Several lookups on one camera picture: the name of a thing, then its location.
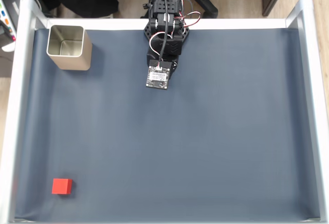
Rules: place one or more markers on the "white device with coloured buttons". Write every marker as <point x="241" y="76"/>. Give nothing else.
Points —
<point x="6" y="23"/>

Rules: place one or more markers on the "square metal tin container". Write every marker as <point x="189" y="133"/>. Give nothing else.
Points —
<point x="77" y="62"/>

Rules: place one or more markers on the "bare camera circuit board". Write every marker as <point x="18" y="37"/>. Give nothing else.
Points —
<point x="158" y="76"/>

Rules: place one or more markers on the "dark blue mat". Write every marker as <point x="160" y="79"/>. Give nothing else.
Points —
<point x="180" y="144"/>

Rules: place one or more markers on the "red cube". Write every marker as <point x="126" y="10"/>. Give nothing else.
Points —
<point x="61" y="186"/>

